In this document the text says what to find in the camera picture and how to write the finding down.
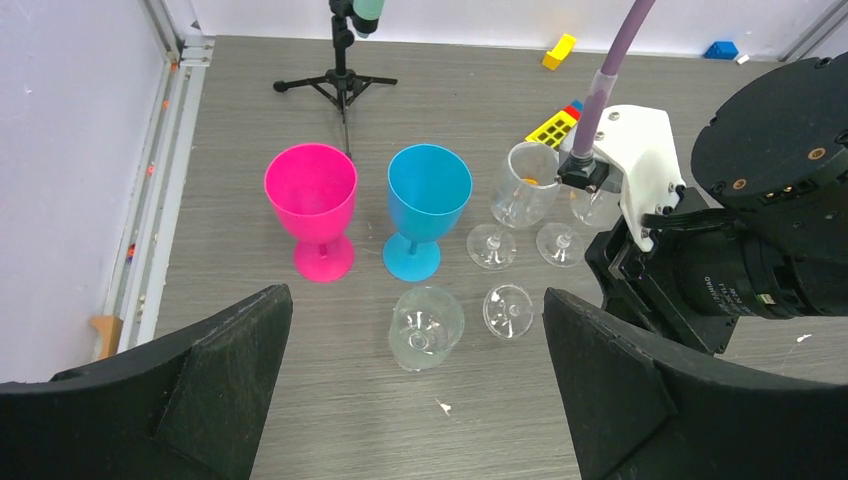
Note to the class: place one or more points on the clear wine glass top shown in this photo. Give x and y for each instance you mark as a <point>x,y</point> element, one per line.
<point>508,311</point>

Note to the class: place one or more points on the blue plastic wine glass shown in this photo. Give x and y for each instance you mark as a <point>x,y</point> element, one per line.
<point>428,188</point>

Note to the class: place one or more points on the yellow toy calculator block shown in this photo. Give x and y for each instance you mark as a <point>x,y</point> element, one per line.
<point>553,131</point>

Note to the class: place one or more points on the yellow curved block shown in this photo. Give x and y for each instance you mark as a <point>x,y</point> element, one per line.
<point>554,57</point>

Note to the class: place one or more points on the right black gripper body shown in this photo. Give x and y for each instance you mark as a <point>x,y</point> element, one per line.
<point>693,287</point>

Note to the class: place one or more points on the red toy block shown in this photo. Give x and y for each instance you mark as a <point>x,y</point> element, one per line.
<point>572,112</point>

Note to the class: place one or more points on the clear wine glass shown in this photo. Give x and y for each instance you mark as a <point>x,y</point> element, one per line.
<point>525,187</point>
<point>560,244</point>
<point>508,311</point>
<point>426,325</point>

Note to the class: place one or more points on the blue small block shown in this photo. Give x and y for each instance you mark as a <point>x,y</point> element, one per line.
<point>722,50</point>

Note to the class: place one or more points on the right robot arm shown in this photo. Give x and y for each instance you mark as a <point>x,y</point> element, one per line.
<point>762,233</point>

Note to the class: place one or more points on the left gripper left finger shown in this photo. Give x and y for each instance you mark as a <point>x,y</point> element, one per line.
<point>188,405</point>

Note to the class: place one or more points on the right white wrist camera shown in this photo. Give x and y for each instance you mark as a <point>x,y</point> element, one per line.
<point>637,144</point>

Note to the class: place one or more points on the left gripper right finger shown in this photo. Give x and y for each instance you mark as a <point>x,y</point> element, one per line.
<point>640,406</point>

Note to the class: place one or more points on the pink plastic wine glass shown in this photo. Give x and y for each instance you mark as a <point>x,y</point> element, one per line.
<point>312,190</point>

